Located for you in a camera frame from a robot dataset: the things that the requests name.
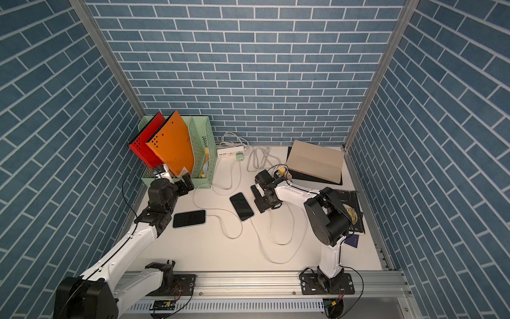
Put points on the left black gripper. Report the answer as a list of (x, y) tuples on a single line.
[(188, 181)]

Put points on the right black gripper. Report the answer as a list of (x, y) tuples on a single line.
[(260, 205)]

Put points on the phone with green case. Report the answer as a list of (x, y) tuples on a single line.
[(241, 206)]

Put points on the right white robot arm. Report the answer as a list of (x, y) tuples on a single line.
[(327, 215)]

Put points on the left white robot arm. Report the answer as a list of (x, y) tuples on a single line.
[(96, 293)]

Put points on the phone lying left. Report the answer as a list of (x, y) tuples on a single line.
[(190, 218)]

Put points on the orange folder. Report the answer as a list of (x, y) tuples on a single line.
[(172, 144)]

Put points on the green file organizer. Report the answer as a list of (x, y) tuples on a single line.
[(204, 149)]

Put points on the white power strip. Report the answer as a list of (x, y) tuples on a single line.
[(231, 151)]

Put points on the beige notebook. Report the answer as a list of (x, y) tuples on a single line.
[(314, 163)]

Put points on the red folder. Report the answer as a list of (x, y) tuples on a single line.
[(145, 153)]

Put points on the black book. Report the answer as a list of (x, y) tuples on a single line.
[(350, 201)]

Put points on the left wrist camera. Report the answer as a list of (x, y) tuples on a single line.
[(164, 172)]

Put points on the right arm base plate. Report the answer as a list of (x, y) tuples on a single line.
[(342, 284)]

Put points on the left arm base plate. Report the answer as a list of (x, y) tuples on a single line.
[(180, 285)]

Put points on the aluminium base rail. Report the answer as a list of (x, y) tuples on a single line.
[(286, 284)]

